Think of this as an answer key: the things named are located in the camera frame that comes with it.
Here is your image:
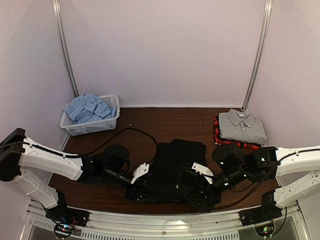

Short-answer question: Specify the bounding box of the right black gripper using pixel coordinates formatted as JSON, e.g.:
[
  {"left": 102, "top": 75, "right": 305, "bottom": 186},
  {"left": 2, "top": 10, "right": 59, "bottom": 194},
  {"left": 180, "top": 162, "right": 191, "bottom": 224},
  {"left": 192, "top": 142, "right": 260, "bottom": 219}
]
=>
[{"left": 189, "top": 166, "right": 248, "bottom": 207}]

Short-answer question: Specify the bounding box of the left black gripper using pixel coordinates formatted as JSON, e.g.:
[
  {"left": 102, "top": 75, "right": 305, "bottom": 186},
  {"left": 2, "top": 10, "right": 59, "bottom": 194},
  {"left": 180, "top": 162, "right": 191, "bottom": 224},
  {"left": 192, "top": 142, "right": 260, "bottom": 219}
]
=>
[{"left": 104, "top": 167, "right": 159, "bottom": 203}]

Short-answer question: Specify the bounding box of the red black plaid shirt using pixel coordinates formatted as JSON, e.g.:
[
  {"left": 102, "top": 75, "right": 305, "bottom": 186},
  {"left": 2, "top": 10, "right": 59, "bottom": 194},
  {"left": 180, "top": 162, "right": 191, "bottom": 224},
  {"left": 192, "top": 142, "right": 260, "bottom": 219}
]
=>
[{"left": 213, "top": 116, "right": 262, "bottom": 150}]

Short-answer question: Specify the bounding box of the grey button shirt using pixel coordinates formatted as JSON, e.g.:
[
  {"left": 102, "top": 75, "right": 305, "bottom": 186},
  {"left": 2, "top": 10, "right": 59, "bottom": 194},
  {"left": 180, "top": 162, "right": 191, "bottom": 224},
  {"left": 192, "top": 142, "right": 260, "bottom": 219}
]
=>
[{"left": 218, "top": 109, "right": 268, "bottom": 145}]

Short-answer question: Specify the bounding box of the black long sleeve shirt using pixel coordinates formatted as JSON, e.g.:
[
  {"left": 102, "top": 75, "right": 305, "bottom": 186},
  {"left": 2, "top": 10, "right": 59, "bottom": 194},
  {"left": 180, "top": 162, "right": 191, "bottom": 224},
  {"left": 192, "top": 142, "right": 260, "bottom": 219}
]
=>
[{"left": 124, "top": 138, "right": 222, "bottom": 204}]

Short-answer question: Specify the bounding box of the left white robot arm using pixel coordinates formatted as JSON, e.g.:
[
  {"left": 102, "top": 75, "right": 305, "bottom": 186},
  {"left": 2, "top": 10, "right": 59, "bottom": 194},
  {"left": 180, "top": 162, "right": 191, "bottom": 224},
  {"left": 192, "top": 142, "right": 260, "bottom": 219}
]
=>
[{"left": 0, "top": 128, "right": 150, "bottom": 222}]

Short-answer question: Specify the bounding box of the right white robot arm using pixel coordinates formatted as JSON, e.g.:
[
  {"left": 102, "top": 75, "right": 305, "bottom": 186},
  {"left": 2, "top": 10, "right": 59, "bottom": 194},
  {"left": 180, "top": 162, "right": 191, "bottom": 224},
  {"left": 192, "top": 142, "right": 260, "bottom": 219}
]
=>
[{"left": 178, "top": 144, "right": 320, "bottom": 221}]

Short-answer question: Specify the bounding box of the white plastic basket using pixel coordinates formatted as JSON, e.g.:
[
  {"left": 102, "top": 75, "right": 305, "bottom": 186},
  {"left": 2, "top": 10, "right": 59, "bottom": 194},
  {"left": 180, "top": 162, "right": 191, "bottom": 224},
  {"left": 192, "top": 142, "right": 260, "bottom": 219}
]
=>
[{"left": 60, "top": 93, "right": 120, "bottom": 136}]

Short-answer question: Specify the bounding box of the light blue shirt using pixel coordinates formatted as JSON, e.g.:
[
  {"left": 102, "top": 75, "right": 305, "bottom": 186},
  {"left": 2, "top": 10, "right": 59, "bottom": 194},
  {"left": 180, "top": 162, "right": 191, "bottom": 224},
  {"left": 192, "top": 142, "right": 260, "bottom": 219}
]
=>
[{"left": 63, "top": 93, "right": 117, "bottom": 124}]

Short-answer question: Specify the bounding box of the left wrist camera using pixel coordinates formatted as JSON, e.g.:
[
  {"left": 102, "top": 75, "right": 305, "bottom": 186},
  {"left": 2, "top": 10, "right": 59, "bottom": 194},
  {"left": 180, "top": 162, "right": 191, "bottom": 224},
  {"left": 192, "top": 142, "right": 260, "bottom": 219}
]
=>
[{"left": 130, "top": 163, "right": 150, "bottom": 185}]

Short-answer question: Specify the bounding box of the left black camera cable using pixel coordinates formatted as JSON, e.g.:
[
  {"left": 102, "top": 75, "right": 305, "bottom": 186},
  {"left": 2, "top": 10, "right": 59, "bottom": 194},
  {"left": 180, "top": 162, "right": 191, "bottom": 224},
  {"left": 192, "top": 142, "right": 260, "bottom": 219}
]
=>
[{"left": 62, "top": 127, "right": 160, "bottom": 163}]

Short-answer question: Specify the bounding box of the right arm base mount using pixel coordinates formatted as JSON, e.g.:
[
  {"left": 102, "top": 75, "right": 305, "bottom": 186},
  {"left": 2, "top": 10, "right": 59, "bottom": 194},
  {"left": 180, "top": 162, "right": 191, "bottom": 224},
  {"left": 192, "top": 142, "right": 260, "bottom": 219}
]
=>
[{"left": 239, "top": 190, "right": 282, "bottom": 239}]

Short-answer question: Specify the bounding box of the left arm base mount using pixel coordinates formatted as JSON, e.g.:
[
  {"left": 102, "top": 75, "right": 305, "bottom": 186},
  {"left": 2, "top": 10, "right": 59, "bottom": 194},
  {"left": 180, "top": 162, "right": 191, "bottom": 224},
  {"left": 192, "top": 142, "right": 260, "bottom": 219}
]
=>
[{"left": 42, "top": 190, "right": 90, "bottom": 240}]

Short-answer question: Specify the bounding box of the right aluminium frame post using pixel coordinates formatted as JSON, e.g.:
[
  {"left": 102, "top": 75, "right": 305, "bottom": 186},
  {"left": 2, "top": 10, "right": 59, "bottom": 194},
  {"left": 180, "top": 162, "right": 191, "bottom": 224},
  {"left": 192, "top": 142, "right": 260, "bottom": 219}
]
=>
[{"left": 241, "top": 0, "right": 273, "bottom": 112}]

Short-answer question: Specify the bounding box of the aluminium frame post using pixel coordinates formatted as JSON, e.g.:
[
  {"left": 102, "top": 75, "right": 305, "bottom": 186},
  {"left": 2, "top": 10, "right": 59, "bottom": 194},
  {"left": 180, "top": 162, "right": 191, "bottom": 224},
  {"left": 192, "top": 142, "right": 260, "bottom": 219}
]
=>
[
  {"left": 52, "top": 0, "right": 79, "bottom": 98},
  {"left": 241, "top": 0, "right": 273, "bottom": 112}
]

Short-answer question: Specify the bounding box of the left aluminium frame post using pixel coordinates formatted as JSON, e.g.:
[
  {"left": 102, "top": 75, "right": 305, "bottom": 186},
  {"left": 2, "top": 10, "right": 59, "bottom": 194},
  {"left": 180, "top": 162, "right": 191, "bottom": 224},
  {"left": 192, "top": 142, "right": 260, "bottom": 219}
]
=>
[{"left": 52, "top": 0, "right": 79, "bottom": 98}]

